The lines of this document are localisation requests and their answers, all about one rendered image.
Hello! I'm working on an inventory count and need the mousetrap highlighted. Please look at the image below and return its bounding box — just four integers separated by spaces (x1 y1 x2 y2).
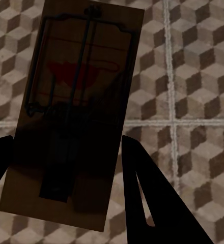
0 0 145 232

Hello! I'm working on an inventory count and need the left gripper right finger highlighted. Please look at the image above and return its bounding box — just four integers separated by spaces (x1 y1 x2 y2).
121 135 213 244

